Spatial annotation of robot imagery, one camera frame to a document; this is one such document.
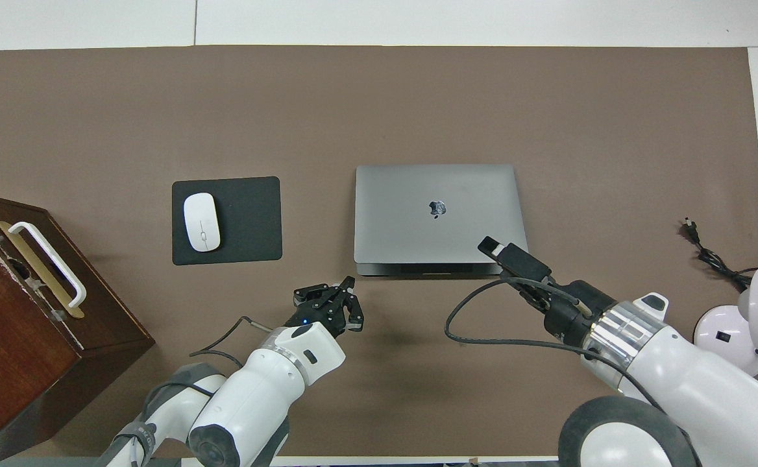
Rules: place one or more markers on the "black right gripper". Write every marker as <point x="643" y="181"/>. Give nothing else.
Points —
<point x="570" y="311"/>

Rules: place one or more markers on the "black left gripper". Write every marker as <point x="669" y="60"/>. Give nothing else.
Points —
<point x="324" y="314"/>

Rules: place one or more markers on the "grey aluminium laptop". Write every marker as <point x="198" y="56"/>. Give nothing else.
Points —
<point x="437" y="233"/>

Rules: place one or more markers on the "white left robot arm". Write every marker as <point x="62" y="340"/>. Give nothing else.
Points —
<point x="268" y="383"/>

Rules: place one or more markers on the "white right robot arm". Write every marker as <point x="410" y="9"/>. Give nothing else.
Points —
<point x="677" y="376"/>

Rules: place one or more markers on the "black mouse pad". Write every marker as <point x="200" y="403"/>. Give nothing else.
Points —
<point x="249" y="220"/>

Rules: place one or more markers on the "white computer mouse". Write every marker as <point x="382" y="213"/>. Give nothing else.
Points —
<point x="201" y="222"/>

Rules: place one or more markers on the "brown table mat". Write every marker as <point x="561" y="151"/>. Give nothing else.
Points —
<point x="379" y="97"/>

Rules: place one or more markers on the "white desk lamp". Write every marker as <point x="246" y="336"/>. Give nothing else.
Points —
<point x="720" y="337"/>

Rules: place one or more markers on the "dark brown wooden box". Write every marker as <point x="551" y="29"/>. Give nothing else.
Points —
<point x="15" y="363"/>

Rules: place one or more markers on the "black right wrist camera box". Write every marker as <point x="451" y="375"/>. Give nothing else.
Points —
<point x="523" y="261"/>

